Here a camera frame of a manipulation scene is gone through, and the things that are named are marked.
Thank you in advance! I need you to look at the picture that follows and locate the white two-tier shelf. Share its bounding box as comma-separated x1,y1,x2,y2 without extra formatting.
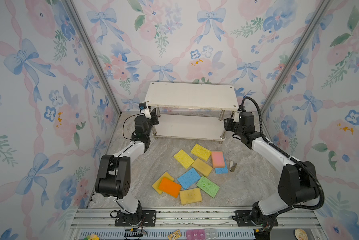
145,82,238,143

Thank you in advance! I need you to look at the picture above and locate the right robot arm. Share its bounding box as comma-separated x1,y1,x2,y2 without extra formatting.
223,111,325,232

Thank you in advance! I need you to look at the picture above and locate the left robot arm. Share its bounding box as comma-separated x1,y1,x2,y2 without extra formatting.
95,109,159,227

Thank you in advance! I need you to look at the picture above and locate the blue sponge under pink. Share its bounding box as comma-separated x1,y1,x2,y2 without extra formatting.
214,160,229,174

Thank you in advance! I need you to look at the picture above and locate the yellow sponge upper right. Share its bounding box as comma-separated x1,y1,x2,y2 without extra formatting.
190,144,211,161

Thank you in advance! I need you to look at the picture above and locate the yellow sponge upper left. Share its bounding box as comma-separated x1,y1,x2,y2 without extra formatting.
174,150,195,170

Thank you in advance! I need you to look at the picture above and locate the dark yellow sponge centre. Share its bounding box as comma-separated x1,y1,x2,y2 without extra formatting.
191,159,213,178

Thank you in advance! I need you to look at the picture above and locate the yellow sponge under orange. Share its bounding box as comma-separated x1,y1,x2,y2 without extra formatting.
152,172,174,195

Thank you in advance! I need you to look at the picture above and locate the blue sponge centre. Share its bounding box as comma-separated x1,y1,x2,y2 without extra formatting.
177,168,201,190

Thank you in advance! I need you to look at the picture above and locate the green sponge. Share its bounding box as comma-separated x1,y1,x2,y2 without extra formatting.
196,176,219,198

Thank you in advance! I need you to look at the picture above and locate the yellow sponge bottom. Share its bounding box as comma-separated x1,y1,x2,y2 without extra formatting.
179,188,202,205

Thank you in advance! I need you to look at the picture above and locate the clear plastic box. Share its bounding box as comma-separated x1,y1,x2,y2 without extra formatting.
204,228,218,240

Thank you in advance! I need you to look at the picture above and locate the yellow patterned card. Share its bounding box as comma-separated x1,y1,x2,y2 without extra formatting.
168,230,182,240

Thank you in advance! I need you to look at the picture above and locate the pink plastic box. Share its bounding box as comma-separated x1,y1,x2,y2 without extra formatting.
186,229,206,240

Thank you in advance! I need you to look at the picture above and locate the round patterned disc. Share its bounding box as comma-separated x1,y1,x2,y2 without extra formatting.
294,229,308,240

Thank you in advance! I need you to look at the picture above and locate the yellow green toy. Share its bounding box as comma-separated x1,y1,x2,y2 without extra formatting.
84,234,100,240

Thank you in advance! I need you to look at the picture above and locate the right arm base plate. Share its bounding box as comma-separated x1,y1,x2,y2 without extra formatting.
231,210,273,228

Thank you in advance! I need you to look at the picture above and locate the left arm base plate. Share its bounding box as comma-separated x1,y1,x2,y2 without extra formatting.
111,210,157,227

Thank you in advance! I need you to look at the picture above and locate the black corrugated cable hose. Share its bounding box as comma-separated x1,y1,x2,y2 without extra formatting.
240,96,325,210

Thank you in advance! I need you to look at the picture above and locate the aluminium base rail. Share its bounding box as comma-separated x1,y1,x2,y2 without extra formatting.
66,207,327,240

